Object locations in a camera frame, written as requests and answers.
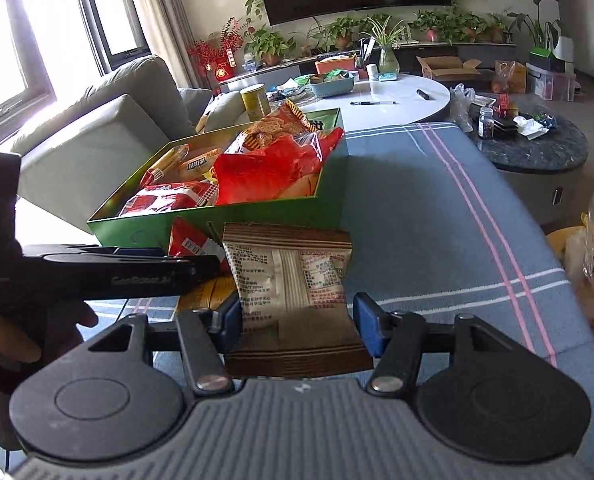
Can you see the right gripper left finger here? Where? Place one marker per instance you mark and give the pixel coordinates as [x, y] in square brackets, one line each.
[205, 336]

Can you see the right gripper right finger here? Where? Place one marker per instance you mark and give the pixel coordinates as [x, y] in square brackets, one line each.
[395, 340]

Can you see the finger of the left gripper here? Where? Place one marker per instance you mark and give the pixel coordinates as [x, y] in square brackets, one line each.
[125, 276]
[79, 249]

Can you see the red white small snack packet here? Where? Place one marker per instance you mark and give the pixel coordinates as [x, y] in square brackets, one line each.
[186, 240]

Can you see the brown striped snack packet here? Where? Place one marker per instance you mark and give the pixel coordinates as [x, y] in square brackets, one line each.
[295, 316]

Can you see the red snack bag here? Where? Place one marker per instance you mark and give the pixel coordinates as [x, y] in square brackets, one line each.
[171, 196]

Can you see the rice cracker packet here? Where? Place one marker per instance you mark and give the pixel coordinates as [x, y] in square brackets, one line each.
[180, 164]

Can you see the red transparent bread bag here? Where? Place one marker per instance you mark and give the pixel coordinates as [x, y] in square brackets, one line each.
[288, 168]

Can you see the yellow lobster noodle snack bag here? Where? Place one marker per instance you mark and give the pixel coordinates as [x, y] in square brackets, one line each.
[287, 120]

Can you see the person's left hand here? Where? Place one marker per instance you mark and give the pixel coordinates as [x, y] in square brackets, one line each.
[18, 346]

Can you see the beige sofa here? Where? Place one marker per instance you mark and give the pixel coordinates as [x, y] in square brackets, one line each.
[74, 157]

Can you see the dark round side table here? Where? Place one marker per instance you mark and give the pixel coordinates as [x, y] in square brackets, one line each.
[544, 173]

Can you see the green peanut snack bag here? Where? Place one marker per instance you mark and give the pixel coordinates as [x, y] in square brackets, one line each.
[324, 121]

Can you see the small glass jar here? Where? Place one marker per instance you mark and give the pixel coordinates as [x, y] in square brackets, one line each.
[486, 123]

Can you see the black pen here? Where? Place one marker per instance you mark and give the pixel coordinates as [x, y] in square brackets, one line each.
[369, 103]

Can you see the white oval coffee table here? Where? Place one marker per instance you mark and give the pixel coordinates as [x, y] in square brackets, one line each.
[410, 108]

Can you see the yellow tin can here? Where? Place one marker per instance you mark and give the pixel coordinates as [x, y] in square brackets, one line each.
[256, 101]

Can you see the black marker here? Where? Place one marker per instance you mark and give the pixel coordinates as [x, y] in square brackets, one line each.
[423, 95]

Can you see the red berry decoration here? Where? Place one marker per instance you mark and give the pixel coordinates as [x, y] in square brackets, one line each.
[216, 55]

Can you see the blue tray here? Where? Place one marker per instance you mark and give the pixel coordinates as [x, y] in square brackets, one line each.
[337, 86]

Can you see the beige curtain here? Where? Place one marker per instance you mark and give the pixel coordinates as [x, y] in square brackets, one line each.
[168, 34]

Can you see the open cardboard box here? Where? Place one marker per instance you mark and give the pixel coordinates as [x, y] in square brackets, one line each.
[448, 68]

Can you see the orange box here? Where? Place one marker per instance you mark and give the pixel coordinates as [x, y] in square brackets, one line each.
[337, 62]

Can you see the clear storage bin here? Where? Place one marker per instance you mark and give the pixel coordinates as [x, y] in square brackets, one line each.
[550, 86]

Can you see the glass vase with plant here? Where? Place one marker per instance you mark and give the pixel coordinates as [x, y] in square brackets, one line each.
[383, 31]

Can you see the white pot tall plant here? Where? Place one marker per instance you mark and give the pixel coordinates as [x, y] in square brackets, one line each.
[545, 37]

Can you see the window frame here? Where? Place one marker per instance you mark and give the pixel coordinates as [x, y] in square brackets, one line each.
[50, 48]

